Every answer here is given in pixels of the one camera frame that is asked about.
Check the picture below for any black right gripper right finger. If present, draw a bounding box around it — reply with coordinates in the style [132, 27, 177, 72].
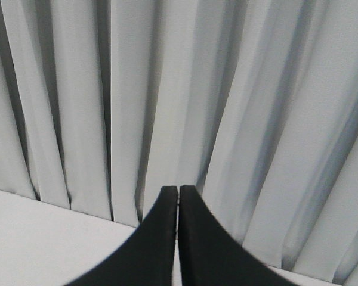
[178, 185, 292, 286]

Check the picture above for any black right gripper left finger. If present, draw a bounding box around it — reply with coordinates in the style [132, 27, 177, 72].
[69, 186, 178, 285]

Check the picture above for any white pleated curtain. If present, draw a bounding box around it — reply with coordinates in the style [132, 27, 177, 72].
[0, 1, 358, 285]

